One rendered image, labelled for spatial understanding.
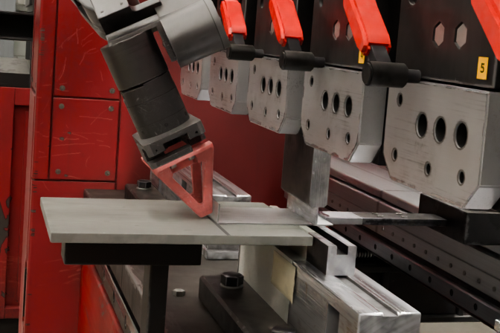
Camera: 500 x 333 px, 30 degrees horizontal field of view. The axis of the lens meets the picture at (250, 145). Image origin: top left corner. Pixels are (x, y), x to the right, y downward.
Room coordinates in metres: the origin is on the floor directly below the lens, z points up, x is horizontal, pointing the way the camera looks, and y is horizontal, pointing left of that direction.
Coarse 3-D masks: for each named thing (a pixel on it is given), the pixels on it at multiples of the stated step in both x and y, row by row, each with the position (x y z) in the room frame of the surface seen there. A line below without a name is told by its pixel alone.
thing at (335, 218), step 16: (432, 208) 1.10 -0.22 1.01; (448, 208) 1.06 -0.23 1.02; (368, 224) 1.03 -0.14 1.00; (384, 224) 1.04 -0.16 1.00; (400, 224) 1.04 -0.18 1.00; (416, 224) 1.05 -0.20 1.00; (432, 224) 1.06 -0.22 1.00; (448, 224) 1.06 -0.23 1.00; (464, 224) 1.02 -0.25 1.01; (480, 224) 1.03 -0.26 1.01; (496, 224) 1.03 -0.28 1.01; (464, 240) 1.02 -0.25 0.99; (480, 240) 1.03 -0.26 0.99; (496, 240) 1.03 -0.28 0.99
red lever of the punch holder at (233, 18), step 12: (228, 0) 1.11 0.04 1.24; (228, 12) 1.09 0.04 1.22; (240, 12) 1.10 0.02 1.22; (228, 24) 1.08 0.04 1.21; (240, 24) 1.08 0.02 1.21; (228, 36) 1.07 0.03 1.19; (240, 36) 1.07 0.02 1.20; (228, 48) 1.05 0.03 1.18; (240, 48) 1.05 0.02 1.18; (252, 48) 1.05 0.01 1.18
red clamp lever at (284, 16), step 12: (276, 0) 0.91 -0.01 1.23; (288, 0) 0.92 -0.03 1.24; (276, 12) 0.90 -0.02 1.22; (288, 12) 0.90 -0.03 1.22; (276, 24) 0.90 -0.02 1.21; (288, 24) 0.89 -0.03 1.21; (288, 36) 0.88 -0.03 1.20; (300, 36) 0.88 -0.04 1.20; (288, 48) 0.87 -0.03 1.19; (300, 48) 0.87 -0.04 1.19; (288, 60) 0.85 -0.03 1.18; (300, 60) 0.86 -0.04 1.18; (312, 60) 0.86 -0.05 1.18; (324, 60) 0.87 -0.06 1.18
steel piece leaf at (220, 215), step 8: (216, 208) 0.97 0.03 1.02; (224, 208) 1.04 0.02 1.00; (232, 208) 1.04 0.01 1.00; (240, 208) 1.05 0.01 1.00; (248, 208) 1.05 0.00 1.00; (256, 208) 1.05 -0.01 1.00; (264, 208) 1.06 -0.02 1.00; (272, 208) 1.06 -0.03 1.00; (280, 208) 1.07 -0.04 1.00; (216, 216) 0.96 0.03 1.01; (224, 216) 0.99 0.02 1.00; (232, 216) 1.00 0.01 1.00; (240, 216) 1.00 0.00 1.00; (248, 216) 1.00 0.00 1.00; (256, 216) 1.01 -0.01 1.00; (264, 216) 1.01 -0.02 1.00; (272, 216) 1.01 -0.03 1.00; (280, 216) 1.02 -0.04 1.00; (288, 216) 1.02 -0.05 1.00; (296, 216) 1.02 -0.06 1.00; (264, 224) 0.97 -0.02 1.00; (272, 224) 0.98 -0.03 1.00; (280, 224) 0.98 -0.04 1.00; (288, 224) 0.98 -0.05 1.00; (296, 224) 0.98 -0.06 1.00; (304, 224) 0.99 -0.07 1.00
